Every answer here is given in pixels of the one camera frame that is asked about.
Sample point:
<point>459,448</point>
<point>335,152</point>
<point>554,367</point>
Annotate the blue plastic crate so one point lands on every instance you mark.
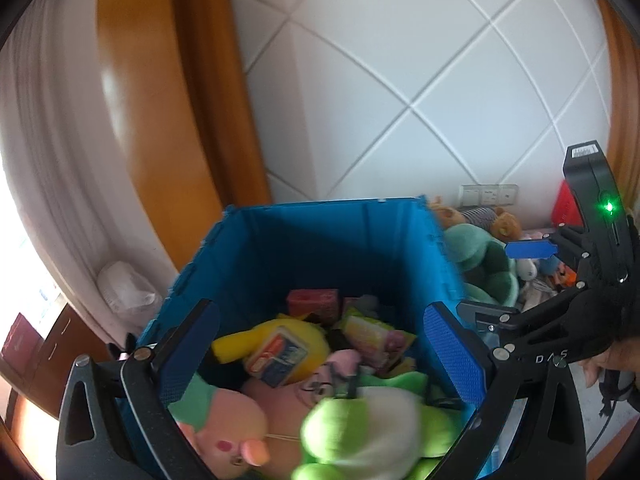
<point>325,245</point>

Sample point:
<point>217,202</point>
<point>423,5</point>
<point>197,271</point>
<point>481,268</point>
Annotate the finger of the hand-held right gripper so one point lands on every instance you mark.
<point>530,249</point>
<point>487,314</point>

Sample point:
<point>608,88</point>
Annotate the yellow-green snack packet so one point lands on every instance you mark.
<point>375,335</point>

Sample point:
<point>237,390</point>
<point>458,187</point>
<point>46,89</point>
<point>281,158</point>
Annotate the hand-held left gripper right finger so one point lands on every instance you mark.
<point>455,355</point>

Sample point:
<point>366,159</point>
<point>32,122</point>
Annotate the wooden door frame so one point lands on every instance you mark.
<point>200,85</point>

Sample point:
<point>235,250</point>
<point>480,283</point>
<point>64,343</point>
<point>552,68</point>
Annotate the white plastic bag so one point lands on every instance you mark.
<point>125,285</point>

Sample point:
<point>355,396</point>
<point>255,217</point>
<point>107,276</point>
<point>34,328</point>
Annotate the person's right hand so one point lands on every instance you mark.
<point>600,362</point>

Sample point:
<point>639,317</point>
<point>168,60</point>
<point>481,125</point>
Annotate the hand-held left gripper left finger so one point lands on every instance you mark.
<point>192,355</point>

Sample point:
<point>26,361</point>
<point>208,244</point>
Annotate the pile of small toys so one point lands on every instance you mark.
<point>542,275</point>

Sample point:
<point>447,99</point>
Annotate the striped plush toy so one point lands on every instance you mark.
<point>480,216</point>

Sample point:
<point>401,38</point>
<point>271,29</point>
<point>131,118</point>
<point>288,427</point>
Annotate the brown bear plush toy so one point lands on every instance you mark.
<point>449,215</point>

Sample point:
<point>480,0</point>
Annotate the yellow plush toy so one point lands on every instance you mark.
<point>265,337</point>

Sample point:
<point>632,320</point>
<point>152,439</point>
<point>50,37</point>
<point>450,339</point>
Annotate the white wall socket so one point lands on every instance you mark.
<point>487,195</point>

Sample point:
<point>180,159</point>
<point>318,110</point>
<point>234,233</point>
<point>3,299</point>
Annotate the green and white plush toy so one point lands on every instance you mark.
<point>370,425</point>

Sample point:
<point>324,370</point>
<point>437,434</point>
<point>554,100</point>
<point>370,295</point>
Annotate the wooden cabinet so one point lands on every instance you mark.
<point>42,355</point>

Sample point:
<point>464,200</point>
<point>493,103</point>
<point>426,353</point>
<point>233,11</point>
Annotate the green turtle plush toy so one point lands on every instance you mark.
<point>477,260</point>

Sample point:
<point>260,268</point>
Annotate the white curtain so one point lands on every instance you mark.
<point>50,135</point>

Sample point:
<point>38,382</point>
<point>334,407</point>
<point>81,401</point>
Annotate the red small box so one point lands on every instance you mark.
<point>312,301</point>

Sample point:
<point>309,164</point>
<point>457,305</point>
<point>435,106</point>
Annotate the brown lion plush toy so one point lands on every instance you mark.
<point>507,225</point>

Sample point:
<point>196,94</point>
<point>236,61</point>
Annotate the pink plush toy with glasses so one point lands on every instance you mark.
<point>320,375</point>

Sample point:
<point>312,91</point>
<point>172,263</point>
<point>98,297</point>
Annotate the red plastic object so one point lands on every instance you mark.
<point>565,206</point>

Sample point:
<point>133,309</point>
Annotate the pink pig plush toy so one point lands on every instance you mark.
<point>225,425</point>

